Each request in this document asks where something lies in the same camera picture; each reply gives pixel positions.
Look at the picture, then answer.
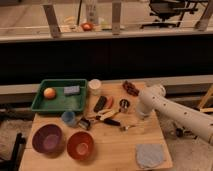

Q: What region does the black office chair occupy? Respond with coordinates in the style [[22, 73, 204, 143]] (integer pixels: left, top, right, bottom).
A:
[[141, 0, 198, 29]]

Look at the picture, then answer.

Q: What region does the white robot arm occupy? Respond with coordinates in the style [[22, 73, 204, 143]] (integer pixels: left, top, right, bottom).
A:
[[136, 84, 213, 145]]

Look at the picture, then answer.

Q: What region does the blue sponge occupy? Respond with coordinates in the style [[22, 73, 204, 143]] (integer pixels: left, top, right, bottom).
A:
[[64, 86, 80, 96]]

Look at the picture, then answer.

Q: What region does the grey blue cloth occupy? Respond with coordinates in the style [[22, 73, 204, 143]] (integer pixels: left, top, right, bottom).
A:
[[135, 144, 165, 169]]

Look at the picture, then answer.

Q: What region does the black chair frame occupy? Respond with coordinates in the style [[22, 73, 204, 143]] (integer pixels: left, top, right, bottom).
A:
[[0, 133, 26, 171]]

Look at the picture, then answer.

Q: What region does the purple bowl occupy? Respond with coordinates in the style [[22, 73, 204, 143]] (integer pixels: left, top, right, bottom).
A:
[[32, 124, 62, 154]]

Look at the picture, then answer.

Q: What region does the black handled tool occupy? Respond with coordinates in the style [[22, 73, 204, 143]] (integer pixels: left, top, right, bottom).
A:
[[104, 118, 120, 126]]

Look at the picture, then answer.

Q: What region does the red round background object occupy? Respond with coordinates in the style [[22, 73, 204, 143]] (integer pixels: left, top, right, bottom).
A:
[[81, 22, 93, 31]]

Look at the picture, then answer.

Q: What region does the red bowl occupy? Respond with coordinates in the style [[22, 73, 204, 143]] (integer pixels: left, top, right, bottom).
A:
[[67, 131, 94, 161]]

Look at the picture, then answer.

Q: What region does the small dark round can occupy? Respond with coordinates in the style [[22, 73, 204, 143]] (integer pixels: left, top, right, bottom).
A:
[[119, 99, 130, 113]]

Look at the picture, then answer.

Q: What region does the white plastic cup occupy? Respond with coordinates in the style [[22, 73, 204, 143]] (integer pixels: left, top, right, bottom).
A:
[[88, 79, 101, 95]]

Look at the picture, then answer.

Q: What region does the blue cup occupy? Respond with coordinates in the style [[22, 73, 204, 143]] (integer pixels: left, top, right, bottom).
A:
[[61, 111, 77, 127]]

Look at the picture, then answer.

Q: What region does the orange carrot toy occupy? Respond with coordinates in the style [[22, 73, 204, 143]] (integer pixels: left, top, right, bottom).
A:
[[105, 96, 114, 109]]

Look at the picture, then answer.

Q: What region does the orange fruit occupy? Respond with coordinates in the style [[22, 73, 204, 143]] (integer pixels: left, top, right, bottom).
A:
[[43, 88, 56, 99]]

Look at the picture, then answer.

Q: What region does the green plastic tray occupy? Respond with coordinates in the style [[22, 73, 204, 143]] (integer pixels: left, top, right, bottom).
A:
[[31, 79, 87, 114]]

